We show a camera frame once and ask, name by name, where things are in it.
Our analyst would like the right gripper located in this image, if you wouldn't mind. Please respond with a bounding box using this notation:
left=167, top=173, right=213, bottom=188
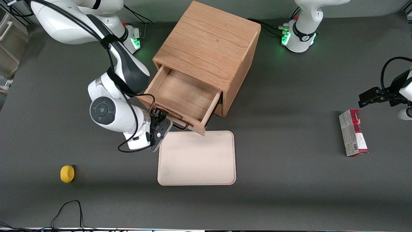
left=127, top=109, right=170, bottom=150

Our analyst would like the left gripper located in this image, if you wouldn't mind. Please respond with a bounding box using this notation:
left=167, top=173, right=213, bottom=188
left=358, top=72, right=411, bottom=108

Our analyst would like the black metal drawer handle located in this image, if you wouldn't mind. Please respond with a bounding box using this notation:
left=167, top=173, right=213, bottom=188
left=151, top=108, right=189, bottom=131

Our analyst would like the wooden drawer with worn front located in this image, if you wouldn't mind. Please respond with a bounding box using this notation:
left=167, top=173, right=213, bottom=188
left=138, top=65, right=223, bottom=136

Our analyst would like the wooden drawer cabinet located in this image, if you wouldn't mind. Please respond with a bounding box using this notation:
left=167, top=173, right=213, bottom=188
left=153, top=1, right=262, bottom=118

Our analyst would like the grey and red carton box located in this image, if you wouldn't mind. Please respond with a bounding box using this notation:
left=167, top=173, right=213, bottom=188
left=339, top=109, right=369, bottom=157

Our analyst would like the white rectangular tray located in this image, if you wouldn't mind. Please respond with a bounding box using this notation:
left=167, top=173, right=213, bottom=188
left=157, top=130, right=237, bottom=186

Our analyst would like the yellow lemon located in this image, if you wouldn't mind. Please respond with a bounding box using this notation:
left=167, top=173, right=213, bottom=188
left=60, top=165, right=75, bottom=183

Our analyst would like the beige plastic bin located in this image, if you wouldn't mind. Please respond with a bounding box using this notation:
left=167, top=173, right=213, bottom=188
left=0, top=12, right=29, bottom=79

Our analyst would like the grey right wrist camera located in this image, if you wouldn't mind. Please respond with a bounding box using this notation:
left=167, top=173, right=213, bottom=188
left=149, top=119, right=173, bottom=152

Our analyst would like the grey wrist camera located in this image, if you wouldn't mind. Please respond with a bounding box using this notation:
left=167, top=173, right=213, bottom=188
left=397, top=107, right=412, bottom=121
left=149, top=119, right=173, bottom=152

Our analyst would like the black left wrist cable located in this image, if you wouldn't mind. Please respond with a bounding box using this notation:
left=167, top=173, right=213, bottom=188
left=381, top=57, right=412, bottom=92

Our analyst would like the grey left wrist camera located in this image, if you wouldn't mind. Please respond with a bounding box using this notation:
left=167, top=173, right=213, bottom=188
left=397, top=107, right=412, bottom=121

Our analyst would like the black right arm base cable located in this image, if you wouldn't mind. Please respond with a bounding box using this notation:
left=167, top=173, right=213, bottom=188
left=123, top=5, right=154, bottom=41

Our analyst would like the black arm base cable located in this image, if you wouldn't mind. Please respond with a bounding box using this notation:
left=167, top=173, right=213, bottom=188
left=248, top=6, right=301, bottom=36
left=123, top=5, right=154, bottom=41

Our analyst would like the black cable loop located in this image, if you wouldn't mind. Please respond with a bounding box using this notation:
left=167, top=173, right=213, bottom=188
left=50, top=200, right=97, bottom=232

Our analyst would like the black left arm base cable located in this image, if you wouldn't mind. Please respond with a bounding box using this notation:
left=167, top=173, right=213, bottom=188
left=248, top=6, right=301, bottom=36

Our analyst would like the aluminium frame rail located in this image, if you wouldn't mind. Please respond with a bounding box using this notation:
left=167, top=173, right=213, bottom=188
left=0, top=3, right=33, bottom=27

